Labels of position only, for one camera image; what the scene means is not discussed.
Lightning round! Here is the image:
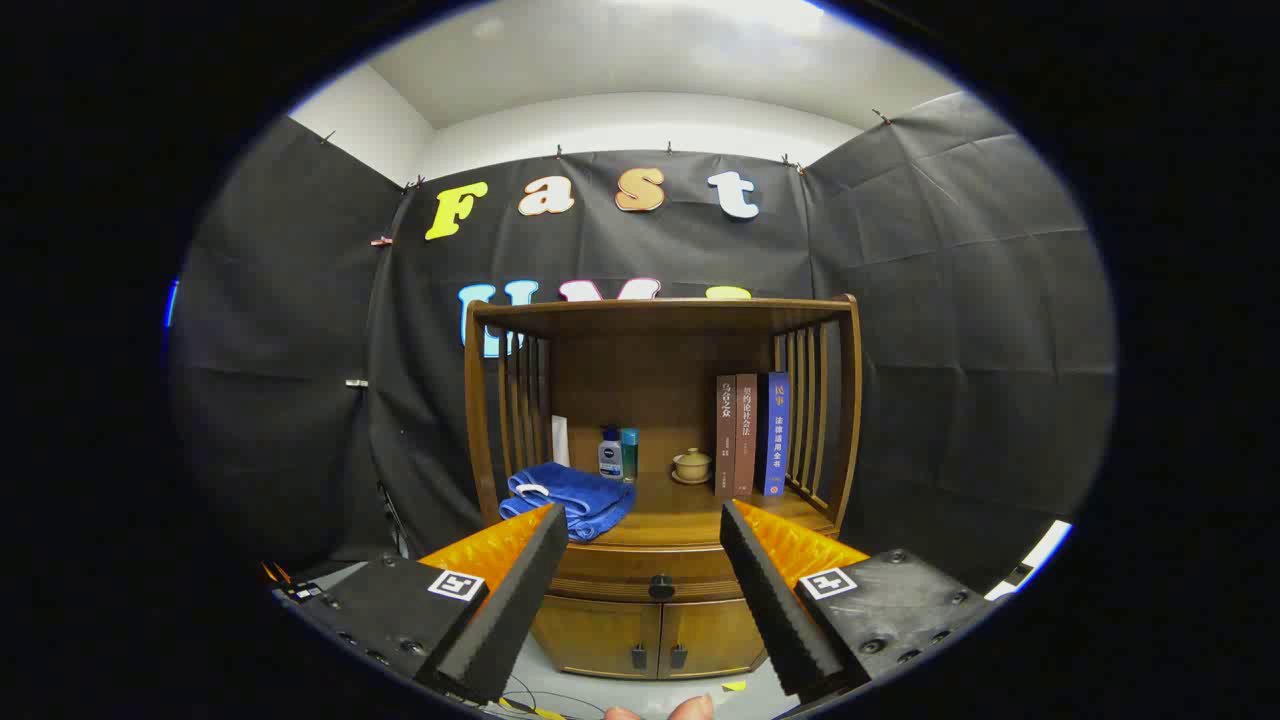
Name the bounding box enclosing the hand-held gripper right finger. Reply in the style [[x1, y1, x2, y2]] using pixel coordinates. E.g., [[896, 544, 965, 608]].
[[720, 499, 1001, 701]]

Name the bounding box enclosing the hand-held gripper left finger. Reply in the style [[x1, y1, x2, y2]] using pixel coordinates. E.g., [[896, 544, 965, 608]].
[[275, 502, 569, 706]]

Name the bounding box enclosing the wooden drawer with black knob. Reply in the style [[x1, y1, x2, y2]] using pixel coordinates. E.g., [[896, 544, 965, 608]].
[[545, 545, 749, 604]]

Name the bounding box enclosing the wooden cabinet door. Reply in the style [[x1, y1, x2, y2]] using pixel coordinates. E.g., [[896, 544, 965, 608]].
[[530, 595, 662, 681], [659, 598, 768, 680]]

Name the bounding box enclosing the wooden cabinet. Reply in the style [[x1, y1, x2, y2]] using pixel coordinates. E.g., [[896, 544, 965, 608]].
[[463, 294, 863, 683]]

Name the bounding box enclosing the folded blue towel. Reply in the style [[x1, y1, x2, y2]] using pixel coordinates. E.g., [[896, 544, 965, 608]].
[[498, 461, 636, 543]]

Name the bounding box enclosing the blue book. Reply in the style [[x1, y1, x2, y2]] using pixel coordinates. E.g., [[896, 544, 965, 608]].
[[757, 372, 791, 497]]

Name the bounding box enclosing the reddish brown book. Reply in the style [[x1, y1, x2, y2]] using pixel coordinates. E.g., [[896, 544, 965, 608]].
[[735, 373, 759, 498]]

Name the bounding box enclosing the dark brown book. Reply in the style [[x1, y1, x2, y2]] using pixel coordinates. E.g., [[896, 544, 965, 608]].
[[715, 375, 739, 498]]

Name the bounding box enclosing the black backdrop cloth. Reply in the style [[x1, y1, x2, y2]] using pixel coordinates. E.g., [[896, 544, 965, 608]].
[[168, 92, 1116, 601]]

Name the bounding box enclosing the black floor cable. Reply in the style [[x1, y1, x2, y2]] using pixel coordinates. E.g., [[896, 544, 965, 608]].
[[498, 676, 563, 717]]

